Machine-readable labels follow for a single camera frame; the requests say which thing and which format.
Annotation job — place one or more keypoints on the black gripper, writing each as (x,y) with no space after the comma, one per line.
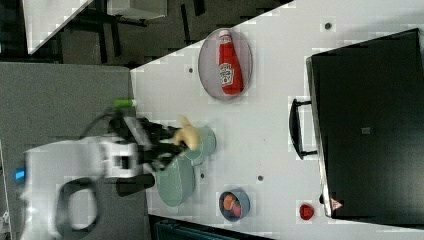
(157,156)

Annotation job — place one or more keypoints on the peeled toy banana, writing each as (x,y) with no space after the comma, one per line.
(187,134)

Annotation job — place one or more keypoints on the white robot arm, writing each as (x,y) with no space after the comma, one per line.
(61,193)

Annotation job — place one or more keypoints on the green mug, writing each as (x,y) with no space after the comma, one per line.
(207,147)

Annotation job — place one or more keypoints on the green oval colander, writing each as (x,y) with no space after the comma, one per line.
(176,183)

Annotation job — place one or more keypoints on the green cup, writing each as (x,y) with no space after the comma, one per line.
(124,103)

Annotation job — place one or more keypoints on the orange toy carrot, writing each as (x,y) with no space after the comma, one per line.
(228,202)

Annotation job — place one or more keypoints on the red ketchup bottle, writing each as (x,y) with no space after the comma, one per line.
(229,67)

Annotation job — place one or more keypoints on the blue small bowl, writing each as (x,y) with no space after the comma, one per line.
(241,197)

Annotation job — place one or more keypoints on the red toy strawberry in bowl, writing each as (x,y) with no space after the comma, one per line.
(237,209)

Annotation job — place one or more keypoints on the grey round plate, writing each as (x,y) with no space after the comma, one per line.
(209,58)

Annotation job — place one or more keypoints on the red toy strawberry on table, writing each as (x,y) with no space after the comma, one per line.
(306,212)

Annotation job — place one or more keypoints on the silver toaster oven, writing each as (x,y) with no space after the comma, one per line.
(367,110)

